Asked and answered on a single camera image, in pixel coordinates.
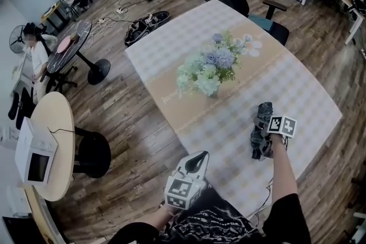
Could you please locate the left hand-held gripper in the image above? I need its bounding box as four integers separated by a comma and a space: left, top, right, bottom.
164, 151, 210, 211

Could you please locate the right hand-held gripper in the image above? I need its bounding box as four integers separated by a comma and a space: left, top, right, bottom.
253, 114, 298, 159

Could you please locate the dark plaid umbrella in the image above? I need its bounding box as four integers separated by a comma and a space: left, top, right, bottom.
250, 101, 275, 161

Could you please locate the person's left forearm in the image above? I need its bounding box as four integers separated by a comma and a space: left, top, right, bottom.
148, 202, 180, 234

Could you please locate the person's right forearm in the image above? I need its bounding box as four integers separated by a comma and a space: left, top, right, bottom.
268, 134, 300, 201

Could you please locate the person's black printed shirt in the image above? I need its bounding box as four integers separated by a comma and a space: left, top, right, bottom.
108, 184, 313, 244

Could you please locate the pale green glass vase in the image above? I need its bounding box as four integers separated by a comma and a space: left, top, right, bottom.
206, 85, 221, 99

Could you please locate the pale blue flower bouquet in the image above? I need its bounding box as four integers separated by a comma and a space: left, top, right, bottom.
176, 31, 244, 97

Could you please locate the black round stool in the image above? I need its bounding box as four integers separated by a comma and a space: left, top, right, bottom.
73, 126, 112, 179

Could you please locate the teal seat cushion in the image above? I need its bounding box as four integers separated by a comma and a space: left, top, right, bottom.
248, 14, 275, 33

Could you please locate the table with checkered cloth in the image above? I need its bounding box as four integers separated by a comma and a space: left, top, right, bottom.
125, 0, 343, 219

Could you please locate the open black equipment bag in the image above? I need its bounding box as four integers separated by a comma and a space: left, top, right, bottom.
124, 10, 171, 47

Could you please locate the round beige wooden table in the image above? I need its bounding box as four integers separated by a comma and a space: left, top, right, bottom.
30, 91, 76, 202

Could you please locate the white box appliance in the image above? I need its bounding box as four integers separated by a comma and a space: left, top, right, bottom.
14, 117, 59, 187

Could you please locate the pink round plate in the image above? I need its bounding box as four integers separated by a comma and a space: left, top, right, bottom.
56, 35, 79, 54

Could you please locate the standing floor fan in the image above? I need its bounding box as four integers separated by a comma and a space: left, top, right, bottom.
9, 25, 34, 54

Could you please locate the thin black cable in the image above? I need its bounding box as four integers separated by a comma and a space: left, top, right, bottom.
47, 127, 77, 135

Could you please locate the black round pedestal table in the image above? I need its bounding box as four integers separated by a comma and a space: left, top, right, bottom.
45, 19, 112, 86

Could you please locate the wooden desk with black frame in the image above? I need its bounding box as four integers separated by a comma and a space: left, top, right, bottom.
39, 2, 72, 34

